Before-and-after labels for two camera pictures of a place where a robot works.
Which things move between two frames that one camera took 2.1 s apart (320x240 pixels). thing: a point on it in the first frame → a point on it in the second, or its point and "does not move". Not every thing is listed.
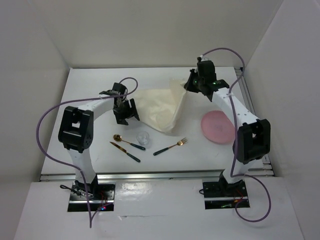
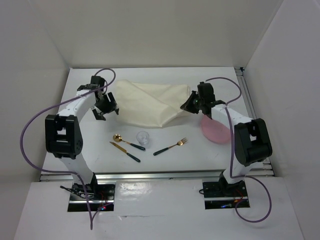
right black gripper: x=188 y=86 → x=188 y=105
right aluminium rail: x=264 y=168 does not move
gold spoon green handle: x=118 y=138 does not move
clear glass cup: x=142 y=137 does not move
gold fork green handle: x=180 y=143 does not move
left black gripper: x=120 y=118 → x=111 y=106
